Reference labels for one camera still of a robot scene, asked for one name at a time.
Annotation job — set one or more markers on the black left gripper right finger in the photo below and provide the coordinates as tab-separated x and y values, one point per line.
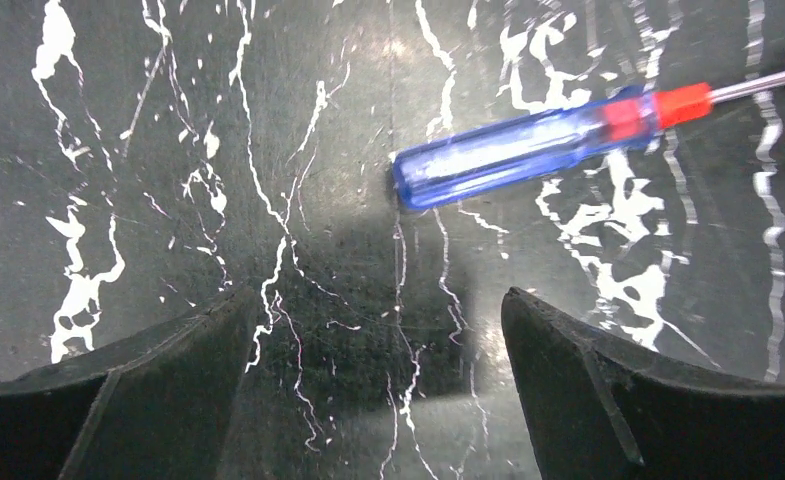
598	406

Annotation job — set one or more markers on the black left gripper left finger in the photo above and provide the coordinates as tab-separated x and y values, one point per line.
154	405

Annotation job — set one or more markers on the blue red screwdriver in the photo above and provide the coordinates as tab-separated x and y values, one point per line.
501	154

